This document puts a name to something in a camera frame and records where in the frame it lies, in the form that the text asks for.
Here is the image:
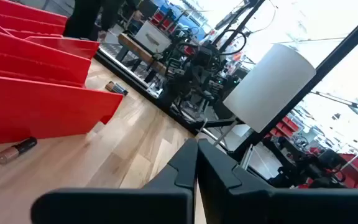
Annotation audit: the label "black aluminium rig frame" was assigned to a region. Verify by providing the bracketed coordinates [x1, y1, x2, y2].
[94, 0, 358, 162]

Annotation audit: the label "red plastic storage bin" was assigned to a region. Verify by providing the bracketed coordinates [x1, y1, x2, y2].
[0, 26, 124, 147]
[0, 0, 101, 60]

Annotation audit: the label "black copper-top battery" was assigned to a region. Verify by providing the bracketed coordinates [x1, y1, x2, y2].
[0, 136, 39, 166]
[104, 80, 129, 96]

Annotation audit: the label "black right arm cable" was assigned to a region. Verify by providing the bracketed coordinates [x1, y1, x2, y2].
[218, 29, 248, 57]

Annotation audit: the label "wooden bench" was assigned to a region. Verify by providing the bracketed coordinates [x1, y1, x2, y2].
[116, 32, 168, 77]

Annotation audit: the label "white box with handle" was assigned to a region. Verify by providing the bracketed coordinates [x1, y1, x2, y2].
[134, 20, 173, 54]

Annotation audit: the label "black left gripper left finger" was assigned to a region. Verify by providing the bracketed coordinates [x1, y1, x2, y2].
[31, 138, 198, 224]

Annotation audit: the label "white cylindrical lampshade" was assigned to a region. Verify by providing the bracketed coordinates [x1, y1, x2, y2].
[222, 42, 318, 134]

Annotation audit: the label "person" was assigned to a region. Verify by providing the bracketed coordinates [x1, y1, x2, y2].
[62, 0, 142, 42]

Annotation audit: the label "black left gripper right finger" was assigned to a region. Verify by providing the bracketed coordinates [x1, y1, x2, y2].
[197, 138, 358, 224]

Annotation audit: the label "red shelf bins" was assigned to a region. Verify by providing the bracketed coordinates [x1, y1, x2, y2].
[269, 115, 300, 138]

